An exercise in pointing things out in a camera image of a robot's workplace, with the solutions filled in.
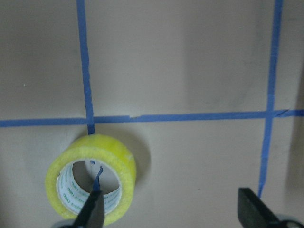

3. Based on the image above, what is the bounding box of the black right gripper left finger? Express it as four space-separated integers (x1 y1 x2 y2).
72 190 105 228

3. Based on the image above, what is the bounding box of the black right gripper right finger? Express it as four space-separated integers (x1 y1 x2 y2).
237 188 304 228

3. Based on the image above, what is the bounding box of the yellow tape roll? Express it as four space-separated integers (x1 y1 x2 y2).
45 134 137 226

